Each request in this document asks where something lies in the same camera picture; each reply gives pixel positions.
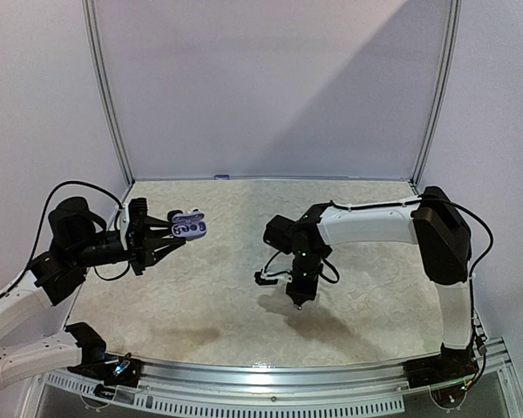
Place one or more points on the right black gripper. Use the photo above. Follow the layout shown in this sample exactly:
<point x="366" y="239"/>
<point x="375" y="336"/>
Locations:
<point x="303" y="287"/>

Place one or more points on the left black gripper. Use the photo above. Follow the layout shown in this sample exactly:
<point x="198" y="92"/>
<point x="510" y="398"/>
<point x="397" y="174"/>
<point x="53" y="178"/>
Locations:
<point x="135" y="254"/>

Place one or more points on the purple earbud charging case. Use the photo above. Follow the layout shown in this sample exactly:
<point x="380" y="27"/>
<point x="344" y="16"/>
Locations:
<point x="195" y="219"/>

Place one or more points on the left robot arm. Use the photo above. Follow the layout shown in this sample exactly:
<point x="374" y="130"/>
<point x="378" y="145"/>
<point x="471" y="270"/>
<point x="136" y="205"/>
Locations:
<point x="81" y="240"/>

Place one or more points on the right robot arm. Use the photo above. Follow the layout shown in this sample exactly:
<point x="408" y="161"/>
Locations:
<point x="430" y="221"/>

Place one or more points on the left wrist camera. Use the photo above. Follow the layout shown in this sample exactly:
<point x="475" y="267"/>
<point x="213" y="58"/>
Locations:
<point x="132" y="217"/>

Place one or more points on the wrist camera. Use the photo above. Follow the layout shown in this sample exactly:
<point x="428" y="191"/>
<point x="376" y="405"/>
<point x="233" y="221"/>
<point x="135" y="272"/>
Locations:
<point x="132" y="217"/>
<point x="263" y="278"/>

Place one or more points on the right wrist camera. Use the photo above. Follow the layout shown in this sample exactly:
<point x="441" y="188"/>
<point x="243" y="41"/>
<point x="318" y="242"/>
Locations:
<point x="263" y="278"/>

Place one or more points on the aluminium front rail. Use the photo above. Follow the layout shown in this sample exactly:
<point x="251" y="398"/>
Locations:
<point x="169" y="389"/>

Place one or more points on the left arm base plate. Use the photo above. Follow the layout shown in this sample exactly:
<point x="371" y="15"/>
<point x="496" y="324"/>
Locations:
<point x="113" y="371"/>

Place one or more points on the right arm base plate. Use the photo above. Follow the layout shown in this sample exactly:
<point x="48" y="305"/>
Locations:
<point x="439" y="369"/>

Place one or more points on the left aluminium corner post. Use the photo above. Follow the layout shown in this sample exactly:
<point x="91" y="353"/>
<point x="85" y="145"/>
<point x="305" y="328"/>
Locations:
<point x="104" y="90"/>

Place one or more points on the aluminium corner post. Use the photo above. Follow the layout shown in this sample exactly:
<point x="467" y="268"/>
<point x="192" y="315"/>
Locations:
<point x="444" y="67"/>
<point x="104" y="90"/>

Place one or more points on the right aluminium corner post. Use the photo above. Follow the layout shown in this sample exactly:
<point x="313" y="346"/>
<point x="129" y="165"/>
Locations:
<point x="444" y="67"/>

